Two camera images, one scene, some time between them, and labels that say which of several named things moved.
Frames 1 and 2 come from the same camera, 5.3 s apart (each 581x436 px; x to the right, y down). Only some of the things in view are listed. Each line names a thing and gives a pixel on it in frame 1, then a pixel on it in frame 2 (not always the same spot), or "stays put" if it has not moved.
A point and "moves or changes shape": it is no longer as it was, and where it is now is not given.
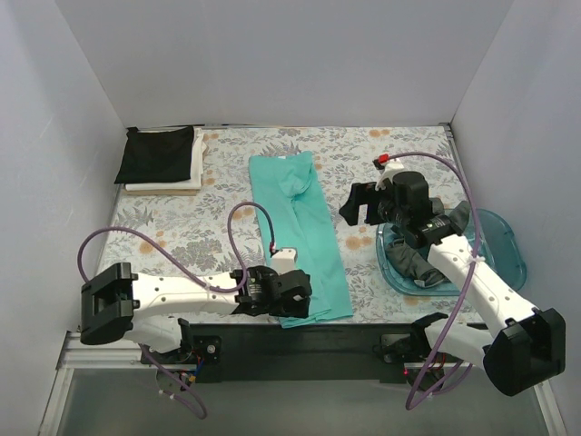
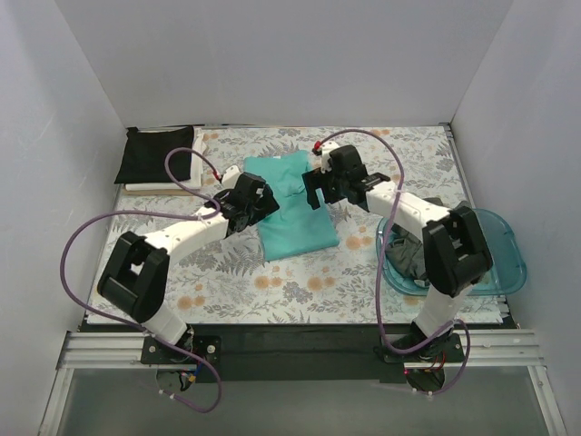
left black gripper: (296, 293) → (261, 200)
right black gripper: (369, 205) → (315, 187)
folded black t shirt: (157, 154) stays put
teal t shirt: (294, 218) moves or changes shape
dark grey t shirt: (415, 263) stays put
